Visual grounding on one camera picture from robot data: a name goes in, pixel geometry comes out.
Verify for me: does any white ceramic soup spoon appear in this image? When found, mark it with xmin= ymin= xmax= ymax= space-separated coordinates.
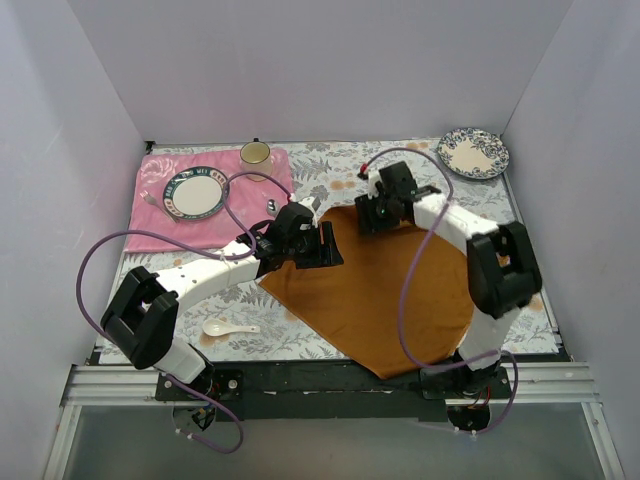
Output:
xmin=202 ymin=319 xmax=260 ymax=337

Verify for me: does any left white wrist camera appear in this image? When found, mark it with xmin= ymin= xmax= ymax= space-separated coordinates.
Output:
xmin=298 ymin=196 xmax=321 ymax=215

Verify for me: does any brown satin napkin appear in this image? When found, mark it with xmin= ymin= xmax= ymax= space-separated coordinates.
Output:
xmin=261 ymin=206 xmax=474 ymax=379

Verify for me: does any cream enamel mug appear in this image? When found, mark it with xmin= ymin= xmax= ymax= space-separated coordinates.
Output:
xmin=240 ymin=138 xmax=273 ymax=182

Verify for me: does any metal fork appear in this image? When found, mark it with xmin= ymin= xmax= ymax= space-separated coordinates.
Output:
xmin=139 ymin=190 xmax=179 ymax=223

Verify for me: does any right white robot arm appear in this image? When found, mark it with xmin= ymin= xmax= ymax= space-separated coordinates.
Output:
xmin=355 ymin=162 xmax=542 ymax=398

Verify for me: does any aluminium frame rail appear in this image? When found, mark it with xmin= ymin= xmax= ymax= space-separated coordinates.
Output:
xmin=42 ymin=364 xmax=176 ymax=479

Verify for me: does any floral tablecloth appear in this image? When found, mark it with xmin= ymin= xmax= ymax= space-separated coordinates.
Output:
xmin=99 ymin=138 xmax=561 ymax=364

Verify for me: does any purple cable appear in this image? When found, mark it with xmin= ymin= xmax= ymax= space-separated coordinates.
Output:
xmin=362 ymin=147 xmax=519 ymax=436
xmin=76 ymin=171 xmax=296 ymax=454

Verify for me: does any metal spoon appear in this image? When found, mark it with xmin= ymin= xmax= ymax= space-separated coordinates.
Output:
xmin=266 ymin=199 xmax=281 ymax=218

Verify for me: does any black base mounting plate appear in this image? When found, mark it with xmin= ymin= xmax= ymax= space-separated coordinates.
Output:
xmin=154 ymin=357 xmax=511 ymax=421

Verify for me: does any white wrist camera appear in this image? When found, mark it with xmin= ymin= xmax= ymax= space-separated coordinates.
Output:
xmin=298 ymin=196 xmax=321 ymax=215
xmin=357 ymin=164 xmax=381 ymax=199

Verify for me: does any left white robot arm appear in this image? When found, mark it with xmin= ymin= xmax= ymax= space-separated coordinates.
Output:
xmin=100 ymin=197 xmax=344 ymax=400

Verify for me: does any pink floral placemat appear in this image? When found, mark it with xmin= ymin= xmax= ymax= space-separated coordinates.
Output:
xmin=130 ymin=148 xmax=294 ymax=249

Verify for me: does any green rimmed white plate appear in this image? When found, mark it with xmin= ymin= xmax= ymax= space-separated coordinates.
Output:
xmin=162 ymin=166 xmax=228 ymax=221

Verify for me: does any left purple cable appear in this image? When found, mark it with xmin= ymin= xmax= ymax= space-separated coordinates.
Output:
xmin=76 ymin=171 xmax=296 ymax=454

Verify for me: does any blue floral plate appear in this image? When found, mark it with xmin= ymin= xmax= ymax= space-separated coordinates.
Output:
xmin=436 ymin=127 xmax=510 ymax=180

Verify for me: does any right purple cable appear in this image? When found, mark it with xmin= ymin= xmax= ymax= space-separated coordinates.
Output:
xmin=362 ymin=147 xmax=519 ymax=436

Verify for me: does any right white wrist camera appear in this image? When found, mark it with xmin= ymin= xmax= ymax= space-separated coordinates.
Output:
xmin=357 ymin=164 xmax=381 ymax=199

